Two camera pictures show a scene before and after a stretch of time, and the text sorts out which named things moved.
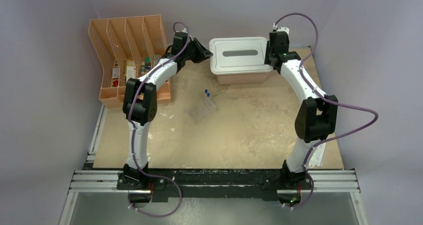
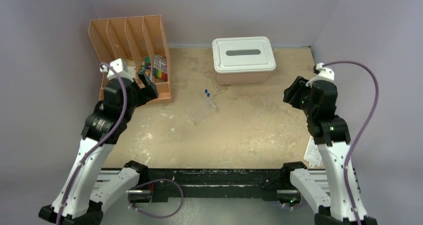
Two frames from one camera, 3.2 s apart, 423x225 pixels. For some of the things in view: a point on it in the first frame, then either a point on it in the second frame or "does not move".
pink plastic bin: (222, 79) does not move
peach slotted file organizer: (125, 47) does not move
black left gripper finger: (205, 53) -> (151, 89)
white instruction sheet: (317, 155) does not move
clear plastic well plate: (201, 111) does not move
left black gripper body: (193, 52) -> (141, 96)
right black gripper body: (269, 53) -> (307, 104)
